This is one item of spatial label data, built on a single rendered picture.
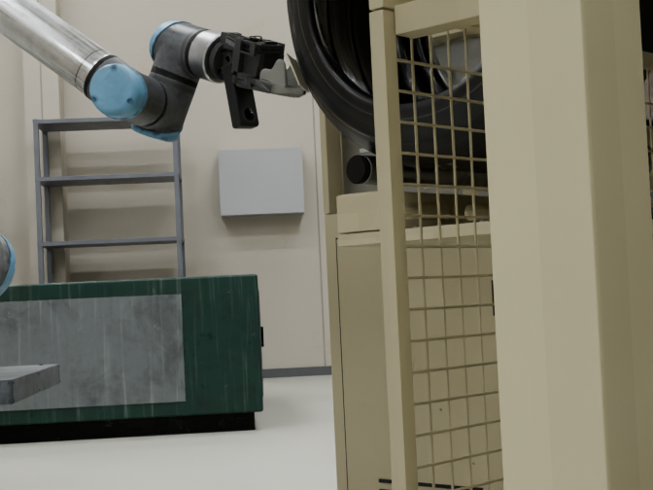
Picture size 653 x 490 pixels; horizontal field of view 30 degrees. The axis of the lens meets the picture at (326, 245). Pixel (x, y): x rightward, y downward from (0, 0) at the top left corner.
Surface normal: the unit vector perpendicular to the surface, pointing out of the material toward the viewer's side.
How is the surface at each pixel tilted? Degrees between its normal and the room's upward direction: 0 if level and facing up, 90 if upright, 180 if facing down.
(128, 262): 90
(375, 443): 90
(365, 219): 90
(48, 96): 90
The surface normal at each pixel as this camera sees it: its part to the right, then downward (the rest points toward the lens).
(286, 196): 0.07, -0.04
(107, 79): -0.26, -0.02
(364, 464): -0.68, 0.00
